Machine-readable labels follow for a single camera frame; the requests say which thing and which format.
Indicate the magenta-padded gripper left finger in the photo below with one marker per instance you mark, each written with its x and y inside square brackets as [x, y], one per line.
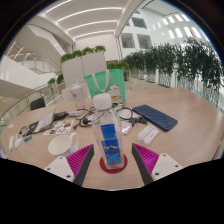
[63, 166]

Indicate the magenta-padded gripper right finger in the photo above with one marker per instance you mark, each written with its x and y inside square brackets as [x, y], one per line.
[161, 165]

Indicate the clear blue-labelled water bottle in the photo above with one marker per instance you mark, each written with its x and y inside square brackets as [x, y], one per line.
[108, 140]

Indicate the white ceramic mug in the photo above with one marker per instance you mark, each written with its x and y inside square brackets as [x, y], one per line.
[61, 145]

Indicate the white paper packet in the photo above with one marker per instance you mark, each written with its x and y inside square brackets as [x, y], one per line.
[148, 134]

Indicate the colourful sticker sheet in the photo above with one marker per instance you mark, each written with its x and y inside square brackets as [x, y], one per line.
[59, 127]

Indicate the open white booklet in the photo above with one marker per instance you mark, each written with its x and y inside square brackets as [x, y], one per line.
[45, 122]

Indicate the dark blue keyboard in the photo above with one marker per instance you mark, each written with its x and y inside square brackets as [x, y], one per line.
[155, 117]

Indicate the flat round red coaster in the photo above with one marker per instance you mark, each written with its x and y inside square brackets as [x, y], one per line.
[113, 170]

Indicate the black flat device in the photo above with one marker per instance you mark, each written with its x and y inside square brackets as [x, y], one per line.
[61, 116]

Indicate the white computer mouse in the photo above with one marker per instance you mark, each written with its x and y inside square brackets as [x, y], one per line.
[18, 143]

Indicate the white power strip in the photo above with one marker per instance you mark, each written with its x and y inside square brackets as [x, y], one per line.
[11, 142]

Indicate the black office chair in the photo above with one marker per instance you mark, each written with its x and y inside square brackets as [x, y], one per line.
[38, 104]

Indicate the clear plastic tumbler bottle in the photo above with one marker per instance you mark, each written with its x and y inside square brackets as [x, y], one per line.
[77, 96]

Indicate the green tote bag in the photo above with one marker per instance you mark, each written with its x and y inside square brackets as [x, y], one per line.
[115, 81]

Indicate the row of green hedge plants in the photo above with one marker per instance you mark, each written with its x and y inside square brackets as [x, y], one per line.
[193, 63]

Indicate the ceiling light strips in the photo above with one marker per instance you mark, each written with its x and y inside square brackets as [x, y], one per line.
[90, 16]

